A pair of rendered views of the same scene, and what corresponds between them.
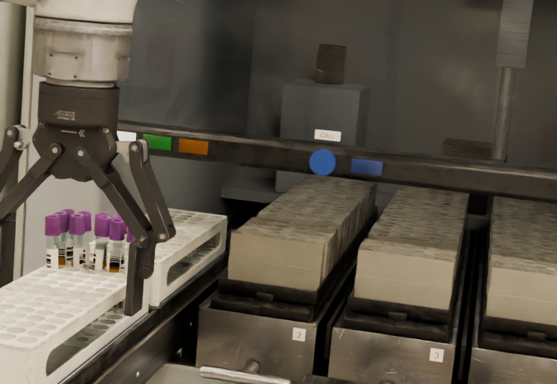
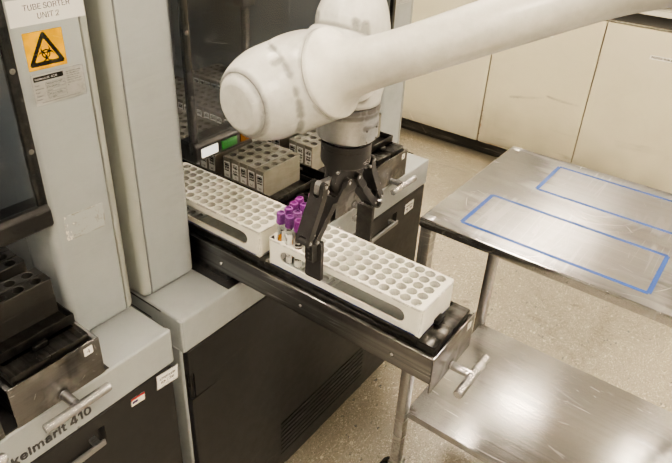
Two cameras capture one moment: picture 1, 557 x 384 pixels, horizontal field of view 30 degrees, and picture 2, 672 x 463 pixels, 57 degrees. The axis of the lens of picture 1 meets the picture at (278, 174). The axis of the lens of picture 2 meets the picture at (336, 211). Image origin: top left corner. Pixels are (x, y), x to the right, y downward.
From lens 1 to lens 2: 118 cm
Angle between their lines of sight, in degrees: 65
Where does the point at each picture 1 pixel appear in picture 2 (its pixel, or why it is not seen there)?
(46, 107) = (356, 162)
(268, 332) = not seen: hidden behind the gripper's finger
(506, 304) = not seen: hidden behind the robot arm
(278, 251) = (283, 169)
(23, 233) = (144, 246)
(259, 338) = not seen: hidden behind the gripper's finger
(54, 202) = (161, 214)
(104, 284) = (339, 236)
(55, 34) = (370, 118)
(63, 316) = (394, 261)
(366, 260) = (315, 151)
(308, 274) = (295, 172)
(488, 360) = (381, 169)
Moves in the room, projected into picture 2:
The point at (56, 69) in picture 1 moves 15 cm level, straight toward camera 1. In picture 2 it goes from (368, 138) to (476, 152)
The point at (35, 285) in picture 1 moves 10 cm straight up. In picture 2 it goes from (337, 260) to (340, 205)
